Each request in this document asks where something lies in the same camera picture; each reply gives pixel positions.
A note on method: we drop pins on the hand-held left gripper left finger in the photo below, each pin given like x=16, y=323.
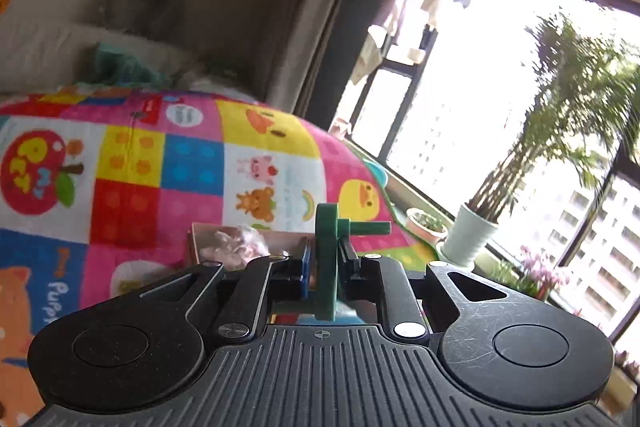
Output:
x=306, y=274

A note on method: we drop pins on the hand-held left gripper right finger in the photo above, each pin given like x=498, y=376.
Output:
x=350, y=269

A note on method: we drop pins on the green toy gear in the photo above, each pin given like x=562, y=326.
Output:
x=326, y=257

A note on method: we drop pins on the pink cardboard box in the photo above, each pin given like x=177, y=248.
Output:
x=285, y=243

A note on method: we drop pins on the packaged bread bun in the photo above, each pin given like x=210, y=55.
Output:
x=235, y=244

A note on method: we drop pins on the small potted plant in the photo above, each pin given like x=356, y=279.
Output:
x=425, y=227

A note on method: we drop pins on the teal plastic basin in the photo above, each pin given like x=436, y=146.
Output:
x=375, y=174

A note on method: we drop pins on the colourful cartoon play mat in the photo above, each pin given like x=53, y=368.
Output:
x=140, y=207

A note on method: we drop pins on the pink flowering plant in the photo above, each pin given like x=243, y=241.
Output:
x=542, y=272

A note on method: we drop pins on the teal cloth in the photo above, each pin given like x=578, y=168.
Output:
x=125, y=67

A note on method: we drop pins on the palm plant white pot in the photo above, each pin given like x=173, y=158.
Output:
x=575, y=107

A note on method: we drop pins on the grey-green neck pillow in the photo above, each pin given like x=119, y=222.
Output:
x=145, y=4

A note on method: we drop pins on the black window frame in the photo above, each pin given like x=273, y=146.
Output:
x=400, y=117

